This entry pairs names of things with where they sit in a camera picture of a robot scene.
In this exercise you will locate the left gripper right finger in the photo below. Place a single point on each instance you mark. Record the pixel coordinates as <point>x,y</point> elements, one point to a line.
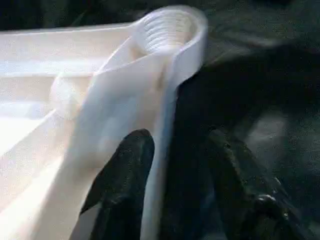
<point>237,187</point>

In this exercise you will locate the white plastic table top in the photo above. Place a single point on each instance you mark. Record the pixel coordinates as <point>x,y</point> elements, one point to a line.
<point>75,100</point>

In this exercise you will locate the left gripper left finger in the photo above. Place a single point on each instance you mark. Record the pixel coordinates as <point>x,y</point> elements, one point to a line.
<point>120,187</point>

